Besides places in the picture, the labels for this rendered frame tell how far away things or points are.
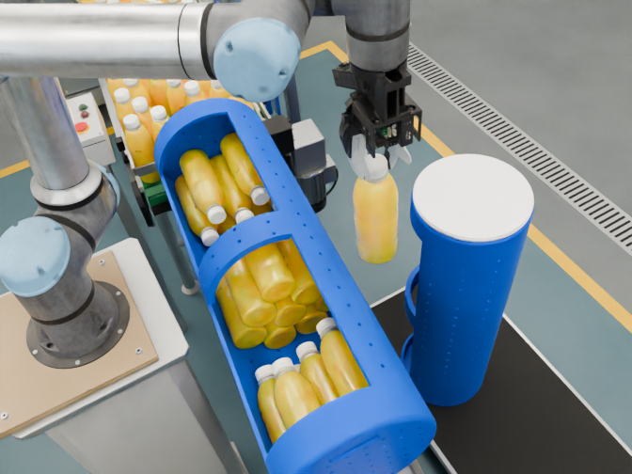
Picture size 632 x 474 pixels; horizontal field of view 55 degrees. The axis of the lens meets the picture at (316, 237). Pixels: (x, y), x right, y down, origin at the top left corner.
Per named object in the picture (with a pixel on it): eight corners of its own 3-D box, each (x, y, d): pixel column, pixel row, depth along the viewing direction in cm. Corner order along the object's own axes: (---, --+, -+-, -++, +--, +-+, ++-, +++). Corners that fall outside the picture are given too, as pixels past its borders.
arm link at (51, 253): (9, 317, 102) (-30, 269, 91) (46, 255, 110) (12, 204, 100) (75, 325, 100) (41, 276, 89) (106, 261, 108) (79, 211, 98)
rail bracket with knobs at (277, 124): (267, 165, 173) (262, 137, 165) (259, 149, 177) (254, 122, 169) (299, 153, 175) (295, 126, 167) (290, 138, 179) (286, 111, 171)
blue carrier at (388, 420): (299, 527, 108) (260, 484, 85) (178, 204, 161) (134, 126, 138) (440, 454, 111) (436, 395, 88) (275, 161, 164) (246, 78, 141)
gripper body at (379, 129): (371, 163, 79) (369, 87, 70) (343, 126, 84) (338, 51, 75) (422, 144, 81) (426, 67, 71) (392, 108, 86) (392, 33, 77)
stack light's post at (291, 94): (308, 247, 268) (276, 23, 183) (305, 241, 270) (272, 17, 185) (317, 244, 268) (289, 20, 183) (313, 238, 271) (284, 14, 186)
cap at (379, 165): (378, 182, 89) (378, 174, 88) (356, 173, 91) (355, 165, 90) (392, 167, 91) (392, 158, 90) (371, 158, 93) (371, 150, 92)
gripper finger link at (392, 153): (403, 188, 88) (394, 146, 81) (385, 164, 92) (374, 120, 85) (422, 179, 89) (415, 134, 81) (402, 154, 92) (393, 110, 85)
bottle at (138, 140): (142, 167, 176) (119, 116, 161) (165, 165, 176) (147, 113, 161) (139, 185, 172) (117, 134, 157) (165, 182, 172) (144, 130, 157)
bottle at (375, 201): (383, 272, 102) (381, 193, 88) (348, 254, 106) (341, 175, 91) (405, 244, 106) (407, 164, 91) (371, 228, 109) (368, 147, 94)
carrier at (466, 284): (473, 329, 218) (394, 336, 219) (515, 150, 151) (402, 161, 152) (492, 402, 200) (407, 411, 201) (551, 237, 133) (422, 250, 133)
